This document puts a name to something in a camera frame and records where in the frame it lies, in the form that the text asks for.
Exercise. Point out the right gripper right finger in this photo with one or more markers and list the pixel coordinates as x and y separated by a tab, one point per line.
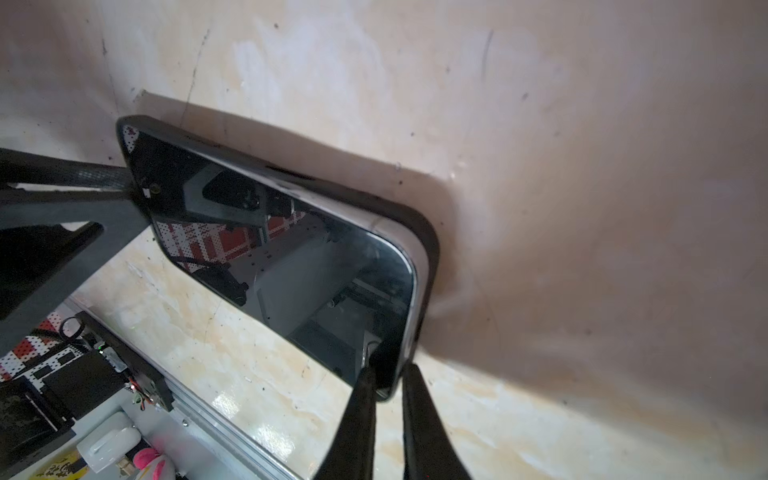
428	452

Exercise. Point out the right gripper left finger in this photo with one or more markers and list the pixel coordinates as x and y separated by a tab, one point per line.
351	454

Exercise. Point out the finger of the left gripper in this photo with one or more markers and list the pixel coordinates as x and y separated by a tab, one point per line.
51	243
27	168

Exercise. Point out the black phone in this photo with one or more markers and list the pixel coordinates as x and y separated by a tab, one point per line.
282	258

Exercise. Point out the black phone case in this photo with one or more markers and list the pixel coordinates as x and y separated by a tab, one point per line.
414	228

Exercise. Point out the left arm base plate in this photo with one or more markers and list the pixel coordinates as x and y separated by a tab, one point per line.
83	365

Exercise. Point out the aluminium front rail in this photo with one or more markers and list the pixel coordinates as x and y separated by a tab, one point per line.
200	441

